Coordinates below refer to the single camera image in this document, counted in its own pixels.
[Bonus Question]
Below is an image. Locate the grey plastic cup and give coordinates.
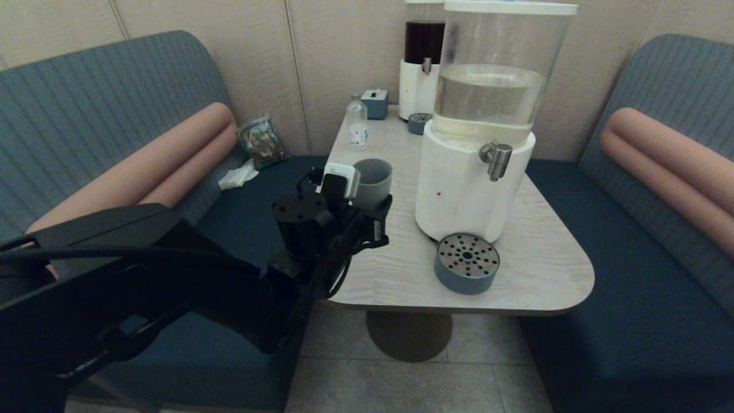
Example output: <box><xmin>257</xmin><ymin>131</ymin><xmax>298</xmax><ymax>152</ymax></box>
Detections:
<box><xmin>353</xmin><ymin>158</ymin><xmax>394</xmax><ymax>211</ymax></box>

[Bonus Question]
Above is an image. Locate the metal water dispenser tap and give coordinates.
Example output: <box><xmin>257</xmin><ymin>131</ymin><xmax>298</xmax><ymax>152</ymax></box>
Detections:
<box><xmin>479</xmin><ymin>141</ymin><xmax>513</xmax><ymax>182</ymax></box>

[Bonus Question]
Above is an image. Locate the large clear water dispenser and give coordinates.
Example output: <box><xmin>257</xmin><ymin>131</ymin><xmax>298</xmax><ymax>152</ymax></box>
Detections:
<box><xmin>414</xmin><ymin>0</ymin><xmax>579</xmax><ymax>243</ymax></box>

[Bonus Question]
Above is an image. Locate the clear plastic bottle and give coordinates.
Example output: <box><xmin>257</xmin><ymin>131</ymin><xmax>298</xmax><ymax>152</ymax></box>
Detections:
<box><xmin>346</xmin><ymin>93</ymin><xmax>369</xmax><ymax>151</ymax></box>

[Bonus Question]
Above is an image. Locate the blue-grey tissue box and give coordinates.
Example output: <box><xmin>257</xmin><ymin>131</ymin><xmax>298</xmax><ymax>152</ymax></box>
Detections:
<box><xmin>361</xmin><ymin>88</ymin><xmax>389</xmax><ymax>120</ymax></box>

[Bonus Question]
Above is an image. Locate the blue perforated drip tray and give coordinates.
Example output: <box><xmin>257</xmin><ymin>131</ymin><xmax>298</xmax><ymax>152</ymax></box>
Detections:
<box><xmin>434</xmin><ymin>232</ymin><xmax>501</xmax><ymax>295</ymax></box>

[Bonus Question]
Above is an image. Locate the dark drink dispenser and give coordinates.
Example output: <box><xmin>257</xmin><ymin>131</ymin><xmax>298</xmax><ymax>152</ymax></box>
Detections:
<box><xmin>399</xmin><ymin>0</ymin><xmax>447</xmax><ymax>122</ymax></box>

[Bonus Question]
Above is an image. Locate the printed snack bag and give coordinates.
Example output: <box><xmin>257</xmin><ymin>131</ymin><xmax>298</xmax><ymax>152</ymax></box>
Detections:
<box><xmin>237</xmin><ymin>116</ymin><xmax>286</xmax><ymax>171</ymax></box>

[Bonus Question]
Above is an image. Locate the crumpled white tissue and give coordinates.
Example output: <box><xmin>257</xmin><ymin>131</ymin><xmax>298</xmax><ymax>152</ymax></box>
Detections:
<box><xmin>218</xmin><ymin>158</ymin><xmax>260</xmax><ymax>191</ymax></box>

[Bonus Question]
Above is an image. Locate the blue booth sofa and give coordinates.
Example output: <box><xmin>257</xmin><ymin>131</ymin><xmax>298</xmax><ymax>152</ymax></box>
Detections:
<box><xmin>0</xmin><ymin>30</ymin><xmax>330</xmax><ymax>413</ymax></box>
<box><xmin>518</xmin><ymin>33</ymin><xmax>734</xmax><ymax>413</ymax></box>

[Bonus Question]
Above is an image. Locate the pink bolster cushion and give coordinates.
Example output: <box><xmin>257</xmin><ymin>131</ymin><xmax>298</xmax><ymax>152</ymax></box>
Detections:
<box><xmin>599</xmin><ymin>107</ymin><xmax>734</xmax><ymax>258</ymax></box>
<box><xmin>26</xmin><ymin>102</ymin><xmax>239</xmax><ymax>235</ymax></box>

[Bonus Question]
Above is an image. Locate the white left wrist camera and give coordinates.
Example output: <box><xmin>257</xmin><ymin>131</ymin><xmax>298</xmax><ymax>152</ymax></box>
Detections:
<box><xmin>317</xmin><ymin>162</ymin><xmax>362</xmax><ymax>200</ymax></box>

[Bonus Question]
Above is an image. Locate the black left camera cable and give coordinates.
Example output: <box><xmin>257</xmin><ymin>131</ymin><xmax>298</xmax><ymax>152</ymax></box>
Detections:
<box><xmin>295</xmin><ymin>166</ymin><xmax>325</xmax><ymax>194</ymax></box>

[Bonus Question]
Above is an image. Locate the bronze table pedestal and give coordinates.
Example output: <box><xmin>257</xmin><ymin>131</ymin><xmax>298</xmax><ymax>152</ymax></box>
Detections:
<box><xmin>366</xmin><ymin>310</ymin><xmax>453</xmax><ymax>363</ymax></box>

